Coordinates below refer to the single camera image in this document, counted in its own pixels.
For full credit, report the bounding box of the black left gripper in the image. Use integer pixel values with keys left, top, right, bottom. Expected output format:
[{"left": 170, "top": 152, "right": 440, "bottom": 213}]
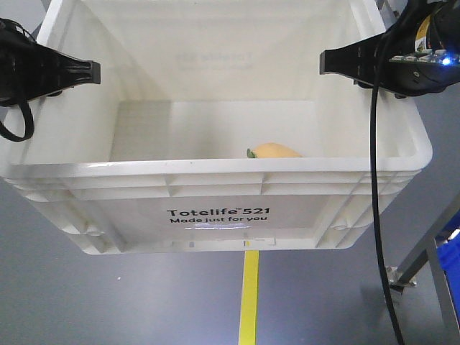
[{"left": 1, "top": 18, "right": 101, "bottom": 106}]

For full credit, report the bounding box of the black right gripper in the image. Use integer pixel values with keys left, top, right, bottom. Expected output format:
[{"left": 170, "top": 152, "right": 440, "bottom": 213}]
[{"left": 319, "top": 1, "right": 459, "bottom": 98}]

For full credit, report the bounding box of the yellow smiling fruit plush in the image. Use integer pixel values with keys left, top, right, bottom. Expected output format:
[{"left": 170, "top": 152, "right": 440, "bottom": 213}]
[{"left": 247, "top": 142, "right": 302, "bottom": 159}]

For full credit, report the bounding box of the white plastic Totelife crate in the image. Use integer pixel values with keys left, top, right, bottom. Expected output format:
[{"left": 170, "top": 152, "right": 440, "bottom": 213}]
[{"left": 0, "top": 0, "right": 433, "bottom": 255}]

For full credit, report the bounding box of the blue storage bin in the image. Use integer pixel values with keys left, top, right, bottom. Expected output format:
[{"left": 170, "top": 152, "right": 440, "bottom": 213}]
[{"left": 437, "top": 228, "right": 459, "bottom": 318}]

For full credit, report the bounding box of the yellow floor tape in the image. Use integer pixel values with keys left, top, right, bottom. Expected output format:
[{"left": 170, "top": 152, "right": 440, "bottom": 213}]
[{"left": 238, "top": 250, "right": 259, "bottom": 345}]

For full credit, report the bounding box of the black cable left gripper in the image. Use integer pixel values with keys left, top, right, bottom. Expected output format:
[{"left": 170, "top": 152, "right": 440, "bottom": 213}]
[{"left": 0, "top": 19, "right": 35, "bottom": 142}]

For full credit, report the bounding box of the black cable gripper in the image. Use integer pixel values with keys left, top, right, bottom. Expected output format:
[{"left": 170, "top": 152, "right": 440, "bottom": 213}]
[
  {"left": 0, "top": 19, "right": 35, "bottom": 142},
  {"left": 369, "top": 21, "right": 407, "bottom": 345}
]

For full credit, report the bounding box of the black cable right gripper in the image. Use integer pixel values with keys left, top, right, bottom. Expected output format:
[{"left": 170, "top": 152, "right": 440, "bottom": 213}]
[{"left": 369, "top": 21, "right": 407, "bottom": 345}]

